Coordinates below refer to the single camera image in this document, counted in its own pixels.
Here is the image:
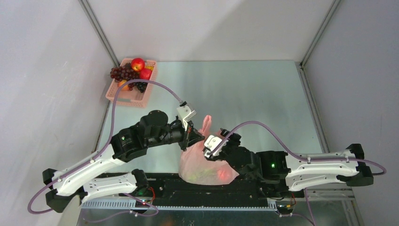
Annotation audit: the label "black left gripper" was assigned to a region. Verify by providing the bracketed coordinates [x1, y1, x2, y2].
[146, 119, 205, 151]

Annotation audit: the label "red apple at basket back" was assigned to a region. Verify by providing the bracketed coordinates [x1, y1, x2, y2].
[130, 57, 145, 72]

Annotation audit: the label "pink plastic perforated basket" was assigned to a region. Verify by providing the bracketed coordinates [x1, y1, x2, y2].
[105, 58, 158, 108]

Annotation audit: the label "pink printed plastic bag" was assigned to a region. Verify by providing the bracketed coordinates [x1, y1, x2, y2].
[178, 115, 240, 186]

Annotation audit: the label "orange fake peach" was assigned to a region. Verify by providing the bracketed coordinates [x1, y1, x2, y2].
[118, 80, 130, 91]

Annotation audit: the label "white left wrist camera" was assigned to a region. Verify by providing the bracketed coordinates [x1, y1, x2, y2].
[176, 101, 196, 131]

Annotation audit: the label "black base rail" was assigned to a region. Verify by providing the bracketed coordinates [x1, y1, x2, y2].
[118, 170, 304, 208]

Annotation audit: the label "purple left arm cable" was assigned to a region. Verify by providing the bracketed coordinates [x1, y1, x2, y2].
[27, 79, 188, 224]

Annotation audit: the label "red fake apple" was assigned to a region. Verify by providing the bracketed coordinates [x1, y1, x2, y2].
[139, 68, 152, 80]

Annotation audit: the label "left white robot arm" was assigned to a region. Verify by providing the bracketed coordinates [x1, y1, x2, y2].
[42, 110, 205, 213]

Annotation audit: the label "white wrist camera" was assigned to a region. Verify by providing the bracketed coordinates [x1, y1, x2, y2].
[203, 135, 222, 160]
[176, 101, 196, 131]

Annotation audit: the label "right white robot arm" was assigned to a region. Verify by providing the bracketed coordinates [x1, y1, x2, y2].
[210, 133, 374, 197]

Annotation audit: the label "dark purple fake grapes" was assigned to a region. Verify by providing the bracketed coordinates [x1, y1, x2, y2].
[110, 63, 139, 88]

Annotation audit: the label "black fake grape bunch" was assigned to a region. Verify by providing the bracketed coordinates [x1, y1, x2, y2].
[135, 82, 148, 93]

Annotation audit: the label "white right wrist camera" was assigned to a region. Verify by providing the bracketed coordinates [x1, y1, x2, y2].
[203, 135, 222, 160]

